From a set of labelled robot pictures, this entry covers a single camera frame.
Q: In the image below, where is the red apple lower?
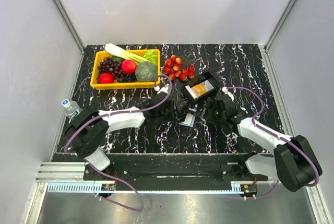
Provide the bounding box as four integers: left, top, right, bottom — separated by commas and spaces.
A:
99, 73, 114, 84

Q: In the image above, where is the red apple upper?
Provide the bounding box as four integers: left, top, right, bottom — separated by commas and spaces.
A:
121, 60, 137, 75

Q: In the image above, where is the yellow plastic basket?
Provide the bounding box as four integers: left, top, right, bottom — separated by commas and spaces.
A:
90, 49, 161, 90

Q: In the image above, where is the black card holder wallet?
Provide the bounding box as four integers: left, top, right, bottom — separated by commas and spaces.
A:
178, 109, 197, 127

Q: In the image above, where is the green lettuce leaf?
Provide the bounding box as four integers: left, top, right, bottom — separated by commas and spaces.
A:
143, 50, 158, 66

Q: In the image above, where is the black card box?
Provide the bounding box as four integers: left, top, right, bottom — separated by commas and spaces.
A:
180, 72, 222, 105

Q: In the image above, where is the green cantaloupe melon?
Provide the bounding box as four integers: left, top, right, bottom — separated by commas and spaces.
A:
135, 62, 158, 82

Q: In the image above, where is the red cherry bunch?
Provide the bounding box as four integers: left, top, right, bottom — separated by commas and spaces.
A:
163, 55, 195, 81

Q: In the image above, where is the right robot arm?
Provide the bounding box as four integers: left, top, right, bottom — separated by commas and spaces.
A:
204, 95, 322, 192

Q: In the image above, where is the purple grape bunch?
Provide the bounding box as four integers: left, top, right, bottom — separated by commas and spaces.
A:
97, 57, 136, 84

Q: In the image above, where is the red apple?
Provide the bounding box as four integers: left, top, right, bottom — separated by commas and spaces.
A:
121, 60, 137, 75
99, 73, 114, 84

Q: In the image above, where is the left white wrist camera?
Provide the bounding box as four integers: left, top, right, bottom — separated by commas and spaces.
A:
154, 84, 170, 95

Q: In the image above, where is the white green leek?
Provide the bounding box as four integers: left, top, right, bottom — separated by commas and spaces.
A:
104, 43, 147, 63

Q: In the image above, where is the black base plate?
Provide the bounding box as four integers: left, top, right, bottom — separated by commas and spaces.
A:
83, 154, 268, 193

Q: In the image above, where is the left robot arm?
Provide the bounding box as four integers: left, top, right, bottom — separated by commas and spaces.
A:
64, 99, 175, 180

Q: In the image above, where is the green avocado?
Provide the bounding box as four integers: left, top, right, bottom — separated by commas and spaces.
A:
111, 56, 124, 63

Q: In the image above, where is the plastic water bottle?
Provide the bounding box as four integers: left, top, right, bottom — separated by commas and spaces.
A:
61, 99, 82, 121

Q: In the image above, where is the aluminium frame rail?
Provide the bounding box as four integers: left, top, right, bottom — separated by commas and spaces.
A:
35, 162, 320, 184

